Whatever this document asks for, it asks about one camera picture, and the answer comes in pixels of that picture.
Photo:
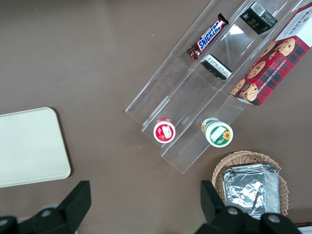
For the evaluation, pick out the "aluminium foil container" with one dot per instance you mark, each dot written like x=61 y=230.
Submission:
x=246 y=192

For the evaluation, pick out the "red tartan cookie box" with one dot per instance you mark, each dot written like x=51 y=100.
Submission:
x=273 y=70

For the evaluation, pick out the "green lid sunflower cup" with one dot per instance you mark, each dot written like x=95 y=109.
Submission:
x=219 y=135

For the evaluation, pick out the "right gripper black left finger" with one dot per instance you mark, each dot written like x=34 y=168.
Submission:
x=70 y=209

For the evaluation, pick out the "small black box white label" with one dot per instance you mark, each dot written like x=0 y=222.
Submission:
x=215 y=67

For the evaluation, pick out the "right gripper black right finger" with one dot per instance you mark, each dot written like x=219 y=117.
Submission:
x=219 y=219

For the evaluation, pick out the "Snickers chocolate bar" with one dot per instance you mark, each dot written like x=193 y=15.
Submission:
x=209 y=36

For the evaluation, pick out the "black box with gold print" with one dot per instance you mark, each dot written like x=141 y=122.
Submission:
x=258 y=20

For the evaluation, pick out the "beige plastic tray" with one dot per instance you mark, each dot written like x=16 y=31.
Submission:
x=29 y=146

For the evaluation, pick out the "clear acrylic stepped display stand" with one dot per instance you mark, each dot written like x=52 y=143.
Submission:
x=175 y=97

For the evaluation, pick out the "red lid yogurt cup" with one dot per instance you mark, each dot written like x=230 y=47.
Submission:
x=164 y=131

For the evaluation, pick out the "light wicker basket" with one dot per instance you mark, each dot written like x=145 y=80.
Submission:
x=243 y=156

